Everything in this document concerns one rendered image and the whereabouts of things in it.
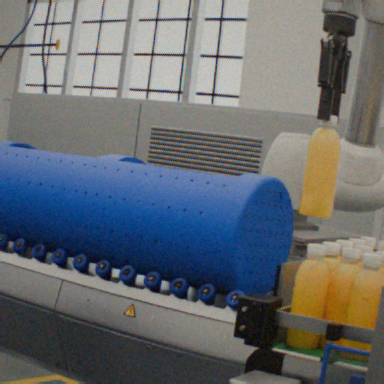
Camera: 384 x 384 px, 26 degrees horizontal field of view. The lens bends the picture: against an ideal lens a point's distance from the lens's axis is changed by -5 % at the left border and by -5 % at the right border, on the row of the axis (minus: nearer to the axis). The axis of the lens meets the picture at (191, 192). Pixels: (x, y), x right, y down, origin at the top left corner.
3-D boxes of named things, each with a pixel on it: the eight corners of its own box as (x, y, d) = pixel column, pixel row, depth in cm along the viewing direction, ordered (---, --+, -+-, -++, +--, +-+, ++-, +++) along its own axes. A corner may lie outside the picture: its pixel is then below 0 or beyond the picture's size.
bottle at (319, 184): (327, 219, 173) (341, 123, 172) (294, 213, 176) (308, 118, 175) (333, 218, 180) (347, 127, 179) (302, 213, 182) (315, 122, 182)
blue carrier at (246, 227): (26, 239, 252) (41, 147, 252) (282, 299, 204) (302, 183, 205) (-39, 233, 228) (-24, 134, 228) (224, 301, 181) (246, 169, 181)
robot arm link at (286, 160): (257, 198, 259) (269, 126, 257) (314, 208, 257) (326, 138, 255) (256, 203, 243) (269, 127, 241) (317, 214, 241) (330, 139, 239)
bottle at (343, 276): (320, 351, 168) (335, 257, 167) (318, 343, 175) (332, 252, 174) (354, 353, 168) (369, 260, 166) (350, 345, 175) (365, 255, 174)
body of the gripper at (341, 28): (332, 20, 182) (327, 59, 182) (317, 11, 175) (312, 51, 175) (362, 23, 178) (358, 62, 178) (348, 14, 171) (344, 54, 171)
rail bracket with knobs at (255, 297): (252, 336, 177) (259, 290, 176) (281, 343, 173) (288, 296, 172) (228, 343, 169) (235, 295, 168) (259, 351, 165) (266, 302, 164)
